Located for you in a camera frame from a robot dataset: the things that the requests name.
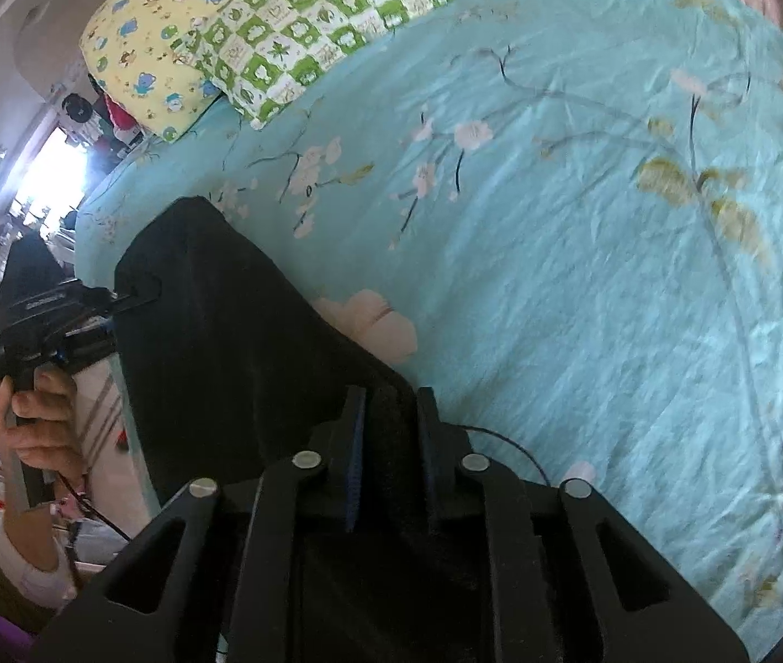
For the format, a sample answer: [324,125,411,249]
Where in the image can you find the person's left hand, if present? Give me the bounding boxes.
[0,365,89,499]

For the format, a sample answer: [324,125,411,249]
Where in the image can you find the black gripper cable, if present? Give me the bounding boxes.
[51,419,552,567]

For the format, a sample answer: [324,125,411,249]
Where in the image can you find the teal floral bed sheet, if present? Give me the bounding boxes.
[77,0,783,660]

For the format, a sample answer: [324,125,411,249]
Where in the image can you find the green checkered pillow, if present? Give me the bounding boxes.
[173,0,453,130]

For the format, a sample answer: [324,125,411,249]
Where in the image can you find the left forearm white sleeve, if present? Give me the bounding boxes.
[0,494,78,611]

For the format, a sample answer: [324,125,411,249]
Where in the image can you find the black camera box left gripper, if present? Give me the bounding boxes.
[0,232,67,318]

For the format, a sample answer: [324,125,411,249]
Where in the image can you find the black pants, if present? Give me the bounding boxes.
[114,198,427,504]

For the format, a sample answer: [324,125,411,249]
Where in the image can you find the yellow cartoon pillow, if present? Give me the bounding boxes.
[80,0,227,142]

